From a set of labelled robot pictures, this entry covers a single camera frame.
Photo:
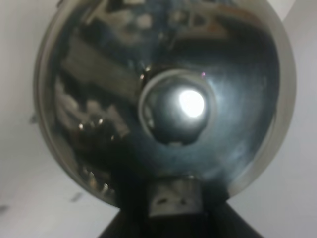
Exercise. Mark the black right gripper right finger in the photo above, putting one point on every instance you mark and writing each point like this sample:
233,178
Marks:
219,219

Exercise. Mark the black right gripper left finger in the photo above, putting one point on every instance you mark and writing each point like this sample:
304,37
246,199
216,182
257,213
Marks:
132,221

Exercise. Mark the stainless steel teapot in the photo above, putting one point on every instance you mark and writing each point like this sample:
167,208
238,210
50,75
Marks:
128,92

